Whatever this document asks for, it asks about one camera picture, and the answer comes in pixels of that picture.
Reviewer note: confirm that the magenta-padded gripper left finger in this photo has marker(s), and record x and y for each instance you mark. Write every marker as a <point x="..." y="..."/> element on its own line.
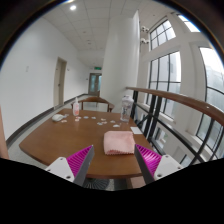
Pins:
<point x="61" y="166"/>

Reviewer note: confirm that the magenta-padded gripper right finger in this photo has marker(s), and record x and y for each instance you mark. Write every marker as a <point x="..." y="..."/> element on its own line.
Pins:
<point x="166" y="165"/>

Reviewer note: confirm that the pink towel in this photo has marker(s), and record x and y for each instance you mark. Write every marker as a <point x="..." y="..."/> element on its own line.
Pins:
<point x="119" y="142"/>

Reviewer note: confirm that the white card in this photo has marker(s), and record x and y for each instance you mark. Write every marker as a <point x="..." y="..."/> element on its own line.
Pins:
<point x="136" y="130"/>

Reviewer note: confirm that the sanitizer bottle with pink label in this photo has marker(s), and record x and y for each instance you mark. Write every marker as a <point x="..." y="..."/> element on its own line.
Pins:
<point x="76" y="108"/>

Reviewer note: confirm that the wood-topped black railing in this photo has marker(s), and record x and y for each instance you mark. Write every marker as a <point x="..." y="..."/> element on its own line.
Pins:
<point x="186" y="101"/>

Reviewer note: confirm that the clear plastic water bottle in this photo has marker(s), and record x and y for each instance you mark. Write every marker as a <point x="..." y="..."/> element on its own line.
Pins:
<point x="126" y="110"/>

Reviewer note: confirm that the wooden chair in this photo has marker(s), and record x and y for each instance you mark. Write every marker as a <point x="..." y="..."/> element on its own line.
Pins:
<point x="96" y="99"/>

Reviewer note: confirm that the beige side door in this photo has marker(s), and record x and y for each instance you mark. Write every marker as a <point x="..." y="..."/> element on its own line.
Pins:
<point x="60" y="83"/>

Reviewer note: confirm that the glass double door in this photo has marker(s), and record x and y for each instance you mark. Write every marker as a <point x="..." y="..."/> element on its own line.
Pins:
<point x="95" y="85"/>

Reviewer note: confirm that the tall black-framed window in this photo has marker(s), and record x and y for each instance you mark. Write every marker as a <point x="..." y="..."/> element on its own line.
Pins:
<point x="165" y="71"/>

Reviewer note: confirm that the wide curved window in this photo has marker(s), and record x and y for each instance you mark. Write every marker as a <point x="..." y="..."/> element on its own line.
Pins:
<point x="215" y="73"/>

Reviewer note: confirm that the green exit sign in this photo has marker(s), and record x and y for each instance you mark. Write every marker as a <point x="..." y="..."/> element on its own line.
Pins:
<point x="97" y="67"/>

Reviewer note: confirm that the arched upper window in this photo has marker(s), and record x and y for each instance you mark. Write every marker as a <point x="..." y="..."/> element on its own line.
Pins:
<point x="162" y="35"/>

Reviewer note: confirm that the round ceiling light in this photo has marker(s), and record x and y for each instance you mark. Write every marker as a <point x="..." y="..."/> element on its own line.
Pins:
<point x="73" y="7"/>

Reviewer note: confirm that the white security camera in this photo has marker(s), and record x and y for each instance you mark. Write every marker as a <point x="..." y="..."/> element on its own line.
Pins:
<point x="145" y="41"/>
<point x="145" y="29"/>

